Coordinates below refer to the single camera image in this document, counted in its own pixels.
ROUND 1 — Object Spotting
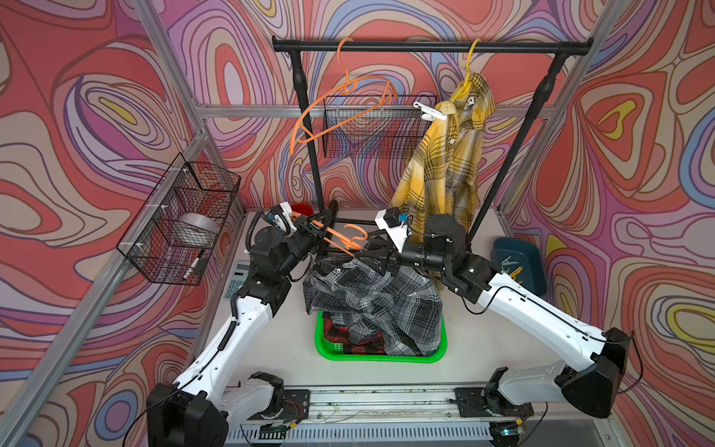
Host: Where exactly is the yellow clothespin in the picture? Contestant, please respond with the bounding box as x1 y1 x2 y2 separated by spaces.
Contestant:
509 266 523 279

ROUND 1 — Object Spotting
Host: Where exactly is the small wire basket on rack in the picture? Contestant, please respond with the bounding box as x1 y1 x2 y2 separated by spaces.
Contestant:
318 92 438 159

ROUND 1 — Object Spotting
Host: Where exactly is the green plastic basket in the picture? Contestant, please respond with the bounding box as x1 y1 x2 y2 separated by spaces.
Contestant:
314 312 449 364

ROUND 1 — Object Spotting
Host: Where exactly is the white marker in wire basket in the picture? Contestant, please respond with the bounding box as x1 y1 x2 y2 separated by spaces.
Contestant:
182 249 205 281

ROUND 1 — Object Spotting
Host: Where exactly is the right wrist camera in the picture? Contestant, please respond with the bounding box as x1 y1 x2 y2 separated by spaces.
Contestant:
374 207 411 253

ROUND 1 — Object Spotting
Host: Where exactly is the grey tape roll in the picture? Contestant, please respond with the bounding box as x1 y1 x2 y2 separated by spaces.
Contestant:
171 212 219 249

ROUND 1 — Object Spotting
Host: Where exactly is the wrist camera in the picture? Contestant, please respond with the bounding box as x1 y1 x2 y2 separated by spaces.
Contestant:
374 207 411 253
266 202 295 234

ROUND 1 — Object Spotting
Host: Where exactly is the black wire basket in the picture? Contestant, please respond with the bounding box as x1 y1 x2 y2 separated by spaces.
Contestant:
117 154 241 286

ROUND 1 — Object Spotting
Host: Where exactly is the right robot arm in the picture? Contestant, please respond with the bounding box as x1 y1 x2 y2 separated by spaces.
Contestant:
357 208 632 418

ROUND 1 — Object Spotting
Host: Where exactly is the grey calculator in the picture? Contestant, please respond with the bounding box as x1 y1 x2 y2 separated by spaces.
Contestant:
223 261 250 300

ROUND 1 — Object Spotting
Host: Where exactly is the yellow plaid shirt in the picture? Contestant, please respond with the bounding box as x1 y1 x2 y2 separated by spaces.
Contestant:
391 73 495 240

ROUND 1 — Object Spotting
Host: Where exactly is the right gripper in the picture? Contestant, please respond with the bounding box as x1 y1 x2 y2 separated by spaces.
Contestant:
354 228 450 279

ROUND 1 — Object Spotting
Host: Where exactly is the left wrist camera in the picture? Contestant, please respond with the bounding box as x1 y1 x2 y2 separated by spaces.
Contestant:
266 202 295 234

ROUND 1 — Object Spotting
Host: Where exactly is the red pen cup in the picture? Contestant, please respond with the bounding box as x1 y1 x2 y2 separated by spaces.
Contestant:
292 203 315 216

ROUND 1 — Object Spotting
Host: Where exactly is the black clothes rack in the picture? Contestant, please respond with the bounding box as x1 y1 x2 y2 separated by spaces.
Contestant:
272 37 594 242

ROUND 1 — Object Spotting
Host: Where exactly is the teal clothespin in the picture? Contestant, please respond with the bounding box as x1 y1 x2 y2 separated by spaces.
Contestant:
500 256 519 273

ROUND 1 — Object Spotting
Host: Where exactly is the dark teal tray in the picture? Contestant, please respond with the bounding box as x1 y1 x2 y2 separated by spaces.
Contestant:
492 237 547 297

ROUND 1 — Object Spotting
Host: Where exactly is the red black plaid shirt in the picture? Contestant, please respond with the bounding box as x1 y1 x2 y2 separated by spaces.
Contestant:
323 317 387 355

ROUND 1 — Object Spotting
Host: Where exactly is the grey plaid shirt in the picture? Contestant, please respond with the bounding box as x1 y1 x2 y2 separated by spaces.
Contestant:
303 256 442 357

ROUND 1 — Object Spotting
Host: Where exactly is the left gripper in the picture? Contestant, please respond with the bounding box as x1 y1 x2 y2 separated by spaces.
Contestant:
273 211 329 282

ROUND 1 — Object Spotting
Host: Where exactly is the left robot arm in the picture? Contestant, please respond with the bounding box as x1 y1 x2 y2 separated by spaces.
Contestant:
146 212 328 446

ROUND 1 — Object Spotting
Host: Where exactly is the yellow hanger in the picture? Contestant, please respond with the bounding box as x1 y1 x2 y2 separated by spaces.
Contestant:
450 38 482 102

